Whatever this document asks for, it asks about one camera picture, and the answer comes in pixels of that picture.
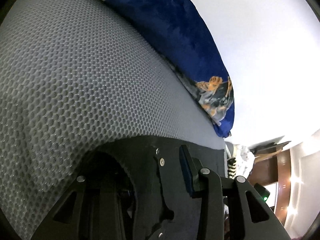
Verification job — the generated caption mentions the black denim pants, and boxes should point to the black denim pants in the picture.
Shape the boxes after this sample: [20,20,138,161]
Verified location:
[82,135,227,240]

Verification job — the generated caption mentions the brown wooden wardrobe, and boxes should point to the brown wooden wardrobe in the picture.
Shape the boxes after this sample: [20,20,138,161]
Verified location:
[248,149,291,224]

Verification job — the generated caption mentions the grey mesh mattress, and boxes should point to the grey mesh mattress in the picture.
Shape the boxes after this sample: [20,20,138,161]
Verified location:
[1,0,225,239]

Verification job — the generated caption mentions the blue floral plush blanket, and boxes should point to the blue floral plush blanket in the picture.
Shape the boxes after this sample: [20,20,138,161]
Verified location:
[105,0,234,138]

